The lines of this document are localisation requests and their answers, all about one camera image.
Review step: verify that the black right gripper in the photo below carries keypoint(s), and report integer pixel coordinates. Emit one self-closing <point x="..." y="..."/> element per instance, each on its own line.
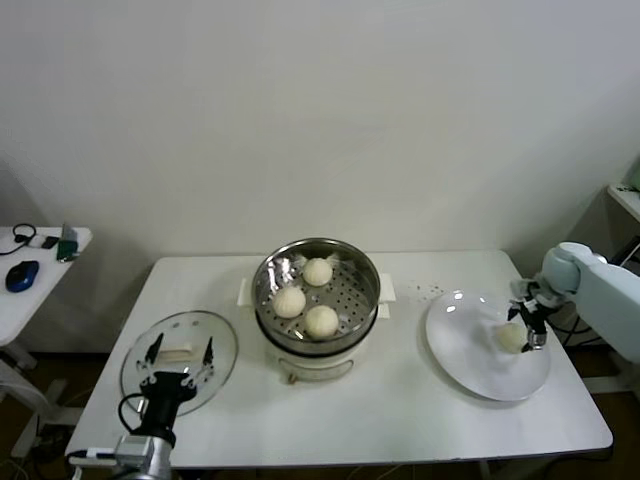
<point x="531" y="316"/>

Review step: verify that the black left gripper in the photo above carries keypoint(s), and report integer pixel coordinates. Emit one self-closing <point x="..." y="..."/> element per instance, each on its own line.
<point x="162" y="397"/>

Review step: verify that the white steamed baozi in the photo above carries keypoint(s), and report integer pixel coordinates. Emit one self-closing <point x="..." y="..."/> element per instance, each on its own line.
<point x="289" y="302"/>
<point x="509" y="339"/>
<point x="317" y="272"/>
<point x="321" y="322"/>

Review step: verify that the round glass lid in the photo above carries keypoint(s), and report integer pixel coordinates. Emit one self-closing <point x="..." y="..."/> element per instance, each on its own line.
<point x="210" y="340"/>

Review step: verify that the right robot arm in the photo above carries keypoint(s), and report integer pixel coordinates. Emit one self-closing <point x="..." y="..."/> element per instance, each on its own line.
<point x="600" y="290"/>

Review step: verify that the stainless steel steamer basket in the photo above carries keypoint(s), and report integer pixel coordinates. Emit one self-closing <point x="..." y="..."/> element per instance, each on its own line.
<point x="360" y="280"/>

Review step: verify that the white round plate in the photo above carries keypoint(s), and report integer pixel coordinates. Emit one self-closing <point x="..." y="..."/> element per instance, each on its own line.
<point x="460" y="340"/>

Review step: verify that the white electric cooker pot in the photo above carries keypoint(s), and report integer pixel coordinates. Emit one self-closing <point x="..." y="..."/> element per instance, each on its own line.
<point x="320" y="367"/>

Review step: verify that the white side table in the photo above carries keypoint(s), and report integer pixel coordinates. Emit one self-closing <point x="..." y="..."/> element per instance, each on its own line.
<point x="50" y="280"/>

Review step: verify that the green and grey tool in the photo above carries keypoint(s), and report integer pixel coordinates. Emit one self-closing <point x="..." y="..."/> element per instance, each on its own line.
<point x="66" y="249"/>

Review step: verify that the white shelf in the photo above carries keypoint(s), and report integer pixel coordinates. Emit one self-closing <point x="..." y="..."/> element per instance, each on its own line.
<point x="627" y="202"/>

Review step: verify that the small black phone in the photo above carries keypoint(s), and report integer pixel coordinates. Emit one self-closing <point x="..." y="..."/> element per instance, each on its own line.
<point x="49" y="243"/>

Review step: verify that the blue computer mouse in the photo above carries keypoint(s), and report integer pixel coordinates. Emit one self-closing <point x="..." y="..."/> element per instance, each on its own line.
<point x="22" y="275"/>

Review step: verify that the small white device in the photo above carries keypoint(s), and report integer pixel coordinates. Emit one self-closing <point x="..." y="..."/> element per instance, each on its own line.
<point x="34" y="243"/>

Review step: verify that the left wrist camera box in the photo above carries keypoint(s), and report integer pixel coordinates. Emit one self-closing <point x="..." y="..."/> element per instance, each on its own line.
<point x="132" y="446"/>

